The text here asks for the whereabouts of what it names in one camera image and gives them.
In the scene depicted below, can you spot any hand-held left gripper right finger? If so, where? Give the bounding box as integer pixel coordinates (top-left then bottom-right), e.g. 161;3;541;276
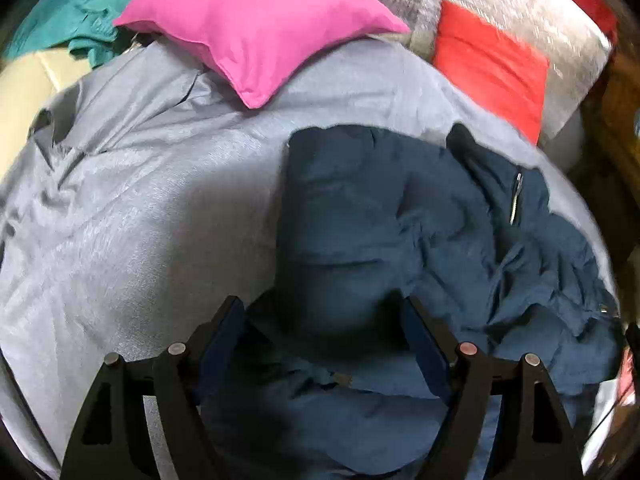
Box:
400;295;586;480

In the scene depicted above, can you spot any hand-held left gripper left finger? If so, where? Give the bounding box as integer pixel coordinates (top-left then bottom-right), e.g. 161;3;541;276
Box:
60;295;246;480

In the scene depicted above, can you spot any navy blue jacket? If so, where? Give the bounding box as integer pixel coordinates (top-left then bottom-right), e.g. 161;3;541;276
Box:
195;122;626;480

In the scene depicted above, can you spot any grey bed sheet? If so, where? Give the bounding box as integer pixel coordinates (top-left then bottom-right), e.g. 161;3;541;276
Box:
0;35;621;480

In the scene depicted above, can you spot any wooden table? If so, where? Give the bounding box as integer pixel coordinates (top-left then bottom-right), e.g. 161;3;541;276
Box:
600;55;640;186

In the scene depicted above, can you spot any beige cushion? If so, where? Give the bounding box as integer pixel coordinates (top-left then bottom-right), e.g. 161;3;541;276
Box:
370;30;415;47

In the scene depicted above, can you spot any cream mattress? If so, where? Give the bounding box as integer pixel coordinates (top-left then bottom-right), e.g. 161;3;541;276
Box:
0;50;93;176

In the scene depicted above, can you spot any pink pillow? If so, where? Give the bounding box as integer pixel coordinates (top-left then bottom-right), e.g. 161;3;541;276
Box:
112;0;411;109

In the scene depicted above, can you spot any silver quilted foil mat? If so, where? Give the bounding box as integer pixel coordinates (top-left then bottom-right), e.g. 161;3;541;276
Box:
340;0;616;141

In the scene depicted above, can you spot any teal garment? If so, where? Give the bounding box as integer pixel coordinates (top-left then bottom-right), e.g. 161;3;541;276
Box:
5;0;141;68

